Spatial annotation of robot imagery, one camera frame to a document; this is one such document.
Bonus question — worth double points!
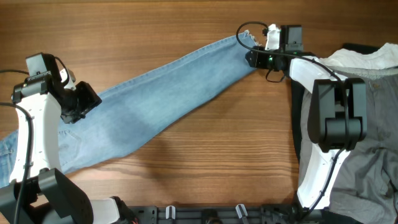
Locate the grey shorts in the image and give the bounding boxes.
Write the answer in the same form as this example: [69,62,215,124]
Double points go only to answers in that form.
[297,67,398,224]

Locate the white garment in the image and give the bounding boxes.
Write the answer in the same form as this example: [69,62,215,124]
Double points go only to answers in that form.
[320,43,397,70]

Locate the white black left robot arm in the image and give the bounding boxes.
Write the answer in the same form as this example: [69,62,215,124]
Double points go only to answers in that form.
[1,70,140,223]

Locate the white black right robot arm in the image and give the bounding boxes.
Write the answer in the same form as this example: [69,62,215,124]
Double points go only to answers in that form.
[245,46,367,220]

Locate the black garment under pile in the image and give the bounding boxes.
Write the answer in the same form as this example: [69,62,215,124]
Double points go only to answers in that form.
[291,43,380,160]

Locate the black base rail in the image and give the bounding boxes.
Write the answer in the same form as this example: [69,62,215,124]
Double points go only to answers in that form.
[131,204,297,224]

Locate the light blue denim jeans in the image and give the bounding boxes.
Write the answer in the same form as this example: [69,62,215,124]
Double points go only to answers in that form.
[0,29,262,189]

